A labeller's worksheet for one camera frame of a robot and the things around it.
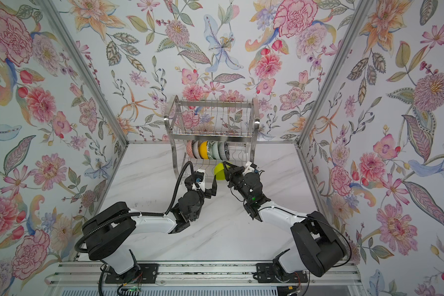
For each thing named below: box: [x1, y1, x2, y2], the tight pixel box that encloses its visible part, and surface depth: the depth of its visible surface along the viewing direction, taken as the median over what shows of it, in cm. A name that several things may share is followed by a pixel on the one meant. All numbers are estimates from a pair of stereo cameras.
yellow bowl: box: [199, 140, 209, 160], surface depth 106 cm
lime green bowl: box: [213, 162, 232, 181], surface depth 80 cm
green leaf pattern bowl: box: [207, 140, 215, 160], surface depth 106 cm
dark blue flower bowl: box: [217, 140, 231, 161], surface depth 104 cm
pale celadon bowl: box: [211, 140, 222, 160], surface depth 105 cm
